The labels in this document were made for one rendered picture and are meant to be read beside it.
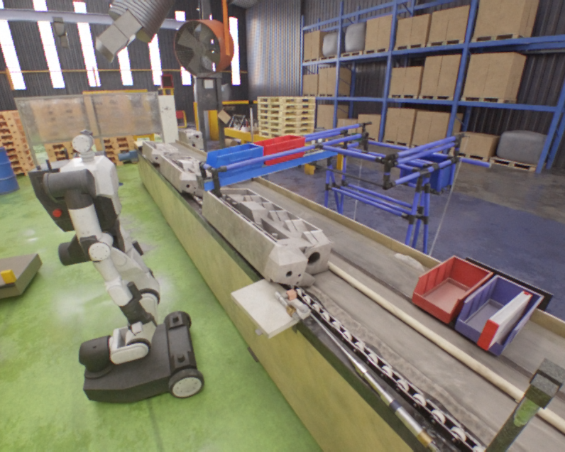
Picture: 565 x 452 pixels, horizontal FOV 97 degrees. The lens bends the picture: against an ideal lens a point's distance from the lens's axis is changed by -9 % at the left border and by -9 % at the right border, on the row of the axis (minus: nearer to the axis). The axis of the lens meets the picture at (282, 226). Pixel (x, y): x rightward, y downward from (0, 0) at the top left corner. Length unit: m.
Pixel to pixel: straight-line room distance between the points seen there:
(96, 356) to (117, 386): 0.21
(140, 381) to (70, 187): 1.15
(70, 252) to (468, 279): 1.90
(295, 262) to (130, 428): 1.31
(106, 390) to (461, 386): 1.72
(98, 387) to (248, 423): 0.87
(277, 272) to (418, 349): 0.62
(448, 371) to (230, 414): 1.19
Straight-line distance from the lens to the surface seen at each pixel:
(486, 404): 1.18
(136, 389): 1.93
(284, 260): 1.20
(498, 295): 1.58
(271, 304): 1.22
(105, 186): 1.36
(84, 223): 1.28
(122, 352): 1.89
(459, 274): 1.62
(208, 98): 8.08
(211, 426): 1.85
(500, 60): 10.16
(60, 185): 1.24
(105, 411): 2.09
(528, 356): 1.42
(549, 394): 0.59
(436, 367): 1.19
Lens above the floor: 1.60
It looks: 25 degrees down
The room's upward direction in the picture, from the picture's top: straight up
